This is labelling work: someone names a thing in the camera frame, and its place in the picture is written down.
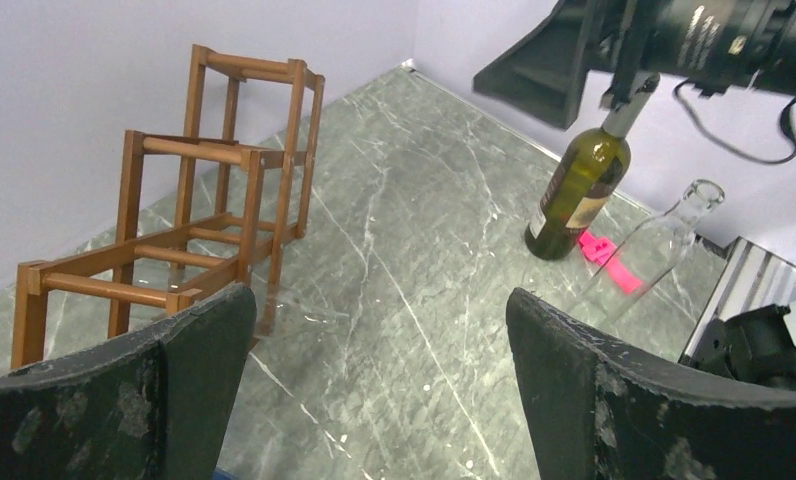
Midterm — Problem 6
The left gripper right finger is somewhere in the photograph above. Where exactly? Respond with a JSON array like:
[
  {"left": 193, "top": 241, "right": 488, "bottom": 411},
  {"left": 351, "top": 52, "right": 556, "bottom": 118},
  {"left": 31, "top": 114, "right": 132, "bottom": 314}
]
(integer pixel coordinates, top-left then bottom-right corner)
[{"left": 505, "top": 288, "right": 796, "bottom": 479}]

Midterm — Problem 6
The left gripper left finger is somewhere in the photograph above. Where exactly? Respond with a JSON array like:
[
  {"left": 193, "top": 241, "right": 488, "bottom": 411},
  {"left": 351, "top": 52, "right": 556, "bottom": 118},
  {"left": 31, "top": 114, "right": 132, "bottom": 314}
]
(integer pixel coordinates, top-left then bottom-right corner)
[{"left": 0, "top": 284, "right": 257, "bottom": 479}]

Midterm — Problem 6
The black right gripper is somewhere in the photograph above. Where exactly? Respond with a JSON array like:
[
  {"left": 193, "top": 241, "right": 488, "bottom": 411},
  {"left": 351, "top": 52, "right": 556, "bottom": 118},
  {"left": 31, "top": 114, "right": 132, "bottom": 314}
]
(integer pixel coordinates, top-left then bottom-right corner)
[{"left": 472, "top": 1, "right": 796, "bottom": 130}]

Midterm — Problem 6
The tall clear glass bottle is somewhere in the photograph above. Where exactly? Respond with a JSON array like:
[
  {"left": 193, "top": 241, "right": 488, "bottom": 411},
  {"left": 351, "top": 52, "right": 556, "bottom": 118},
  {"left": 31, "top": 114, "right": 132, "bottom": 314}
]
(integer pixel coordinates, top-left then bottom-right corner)
[{"left": 249, "top": 274, "right": 350, "bottom": 348}]

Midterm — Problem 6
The olive green wine bottle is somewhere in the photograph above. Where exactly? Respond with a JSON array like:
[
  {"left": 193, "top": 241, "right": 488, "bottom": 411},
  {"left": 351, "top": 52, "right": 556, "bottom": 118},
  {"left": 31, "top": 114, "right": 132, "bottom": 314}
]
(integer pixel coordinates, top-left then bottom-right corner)
[{"left": 524, "top": 111, "right": 634, "bottom": 260}]

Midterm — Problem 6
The brown wooden wine rack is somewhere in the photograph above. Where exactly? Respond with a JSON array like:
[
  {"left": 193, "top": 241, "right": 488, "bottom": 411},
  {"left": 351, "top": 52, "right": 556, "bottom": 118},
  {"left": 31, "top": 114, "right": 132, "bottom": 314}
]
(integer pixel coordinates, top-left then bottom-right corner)
[{"left": 10, "top": 44, "right": 326, "bottom": 370}]

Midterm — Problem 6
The pink plastic clip tool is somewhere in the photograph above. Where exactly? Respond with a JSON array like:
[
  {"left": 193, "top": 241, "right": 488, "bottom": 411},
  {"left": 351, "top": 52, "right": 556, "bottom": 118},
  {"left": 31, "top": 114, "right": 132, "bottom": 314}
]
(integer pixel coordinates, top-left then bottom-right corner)
[{"left": 578, "top": 231, "right": 643, "bottom": 294}]

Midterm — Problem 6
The aluminium frame rail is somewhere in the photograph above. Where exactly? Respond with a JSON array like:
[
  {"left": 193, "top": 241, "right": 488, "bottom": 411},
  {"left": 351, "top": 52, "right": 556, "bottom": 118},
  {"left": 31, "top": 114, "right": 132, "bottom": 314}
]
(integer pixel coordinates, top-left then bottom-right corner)
[{"left": 679, "top": 237, "right": 796, "bottom": 365}]

